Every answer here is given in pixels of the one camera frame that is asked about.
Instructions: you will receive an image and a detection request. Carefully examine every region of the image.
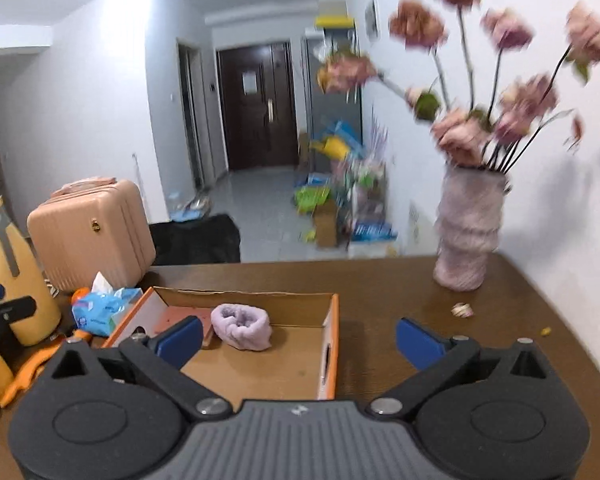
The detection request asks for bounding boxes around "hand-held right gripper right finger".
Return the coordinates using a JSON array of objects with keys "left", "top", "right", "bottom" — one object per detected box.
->
[{"left": 370, "top": 317, "right": 552, "bottom": 419}]

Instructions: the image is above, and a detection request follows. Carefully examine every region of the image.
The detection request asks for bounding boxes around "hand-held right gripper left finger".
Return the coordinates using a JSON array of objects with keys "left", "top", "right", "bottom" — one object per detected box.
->
[{"left": 50, "top": 316, "right": 232, "bottom": 421}]

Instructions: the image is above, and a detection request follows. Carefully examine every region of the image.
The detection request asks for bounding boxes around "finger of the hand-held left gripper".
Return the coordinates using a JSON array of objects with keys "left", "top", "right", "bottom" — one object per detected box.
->
[{"left": 0, "top": 285, "right": 37, "bottom": 328}]

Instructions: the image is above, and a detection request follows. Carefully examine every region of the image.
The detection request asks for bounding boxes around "fluffy lilac headband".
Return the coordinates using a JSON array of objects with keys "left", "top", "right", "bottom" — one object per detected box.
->
[{"left": 210, "top": 303, "right": 273, "bottom": 352}]

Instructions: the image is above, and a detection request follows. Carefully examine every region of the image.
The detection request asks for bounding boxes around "orange cardboard box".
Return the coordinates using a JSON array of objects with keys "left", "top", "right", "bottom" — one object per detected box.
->
[{"left": 102, "top": 286, "right": 341, "bottom": 401}]

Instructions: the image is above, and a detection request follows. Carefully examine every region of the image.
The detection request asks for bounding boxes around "yellow thermos jug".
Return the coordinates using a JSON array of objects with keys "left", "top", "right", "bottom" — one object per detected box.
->
[{"left": 0, "top": 195, "right": 62, "bottom": 347}]

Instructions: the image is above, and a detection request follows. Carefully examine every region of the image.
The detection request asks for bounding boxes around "blue tissue pack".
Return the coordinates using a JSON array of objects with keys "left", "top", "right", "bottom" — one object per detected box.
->
[{"left": 71, "top": 272, "right": 144, "bottom": 337}]

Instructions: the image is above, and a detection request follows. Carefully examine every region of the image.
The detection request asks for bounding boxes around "pink hard-shell suitcase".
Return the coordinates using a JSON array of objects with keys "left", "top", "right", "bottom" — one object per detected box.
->
[{"left": 27, "top": 176, "right": 157, "bottom": 294}]

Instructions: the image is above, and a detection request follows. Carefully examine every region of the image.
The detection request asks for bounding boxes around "pink textured vase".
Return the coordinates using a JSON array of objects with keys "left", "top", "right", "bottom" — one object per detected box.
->
[{"left": 432, "top": 162, "right": 512, "bottom": 292}]

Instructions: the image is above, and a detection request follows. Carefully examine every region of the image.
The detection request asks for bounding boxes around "brown cardboard box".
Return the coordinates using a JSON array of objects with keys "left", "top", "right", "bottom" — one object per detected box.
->
[{"left": 313, "top": 200, "right": 340, "bottom": 249}]

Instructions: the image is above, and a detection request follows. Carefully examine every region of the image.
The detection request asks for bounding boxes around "pile of colourful toys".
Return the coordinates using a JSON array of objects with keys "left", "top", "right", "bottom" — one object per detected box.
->
[{"left": 294, "top": 117, "right": 402, "bottom": 257}]

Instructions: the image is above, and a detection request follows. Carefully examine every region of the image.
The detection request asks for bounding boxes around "dried pink flower bouquet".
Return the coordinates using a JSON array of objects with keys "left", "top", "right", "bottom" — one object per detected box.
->
[{"left": 316, "top": 0, "right": 600, "bottom": 173}]

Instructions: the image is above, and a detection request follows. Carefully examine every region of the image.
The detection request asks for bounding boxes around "dark brown door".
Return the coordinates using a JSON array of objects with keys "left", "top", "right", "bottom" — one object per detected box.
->
[{"left": 216, "top": 41, "right": 299, "bottom": 172}]

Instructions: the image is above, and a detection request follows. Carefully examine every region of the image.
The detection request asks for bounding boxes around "grey refrigerator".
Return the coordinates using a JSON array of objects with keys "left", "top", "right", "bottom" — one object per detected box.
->
[{"left": 304, "top": 30, "right": 365, "bottom": 161}]

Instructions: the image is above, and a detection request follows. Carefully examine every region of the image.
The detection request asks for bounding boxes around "yellow box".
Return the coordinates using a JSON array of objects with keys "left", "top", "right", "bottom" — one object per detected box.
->
[{"left": 314, "top": 14, "right": 357, "bottom": 29}]

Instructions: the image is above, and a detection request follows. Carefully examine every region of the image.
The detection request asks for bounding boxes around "orange cloth strap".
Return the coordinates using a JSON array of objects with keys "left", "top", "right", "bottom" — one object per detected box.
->
[{"left": 0, "top": 329, "right": 88, "bottom": 409}]

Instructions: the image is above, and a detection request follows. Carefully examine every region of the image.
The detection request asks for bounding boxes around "wall picture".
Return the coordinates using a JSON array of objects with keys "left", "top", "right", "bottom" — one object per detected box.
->
[{"left": 364, "top": 0, "right": 382, "bottom": 42}]

